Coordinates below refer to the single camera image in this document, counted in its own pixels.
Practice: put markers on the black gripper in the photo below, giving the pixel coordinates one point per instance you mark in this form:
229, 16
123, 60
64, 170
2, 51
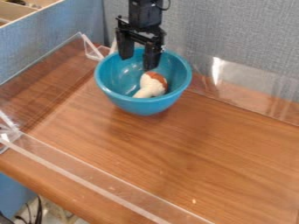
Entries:
141, 28

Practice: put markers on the white brown toy mushroom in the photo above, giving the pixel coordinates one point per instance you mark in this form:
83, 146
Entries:
153, 85

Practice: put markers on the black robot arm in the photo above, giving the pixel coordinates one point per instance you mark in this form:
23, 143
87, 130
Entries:
146, 5

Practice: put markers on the blue plastic bowl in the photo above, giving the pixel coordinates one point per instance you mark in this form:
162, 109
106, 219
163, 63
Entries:
118, 77

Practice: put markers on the wooden shelf box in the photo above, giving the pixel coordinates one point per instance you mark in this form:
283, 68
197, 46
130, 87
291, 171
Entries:
14, 10

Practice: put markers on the clear acrylic barrier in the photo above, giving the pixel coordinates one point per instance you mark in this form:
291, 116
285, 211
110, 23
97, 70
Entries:
214, 161

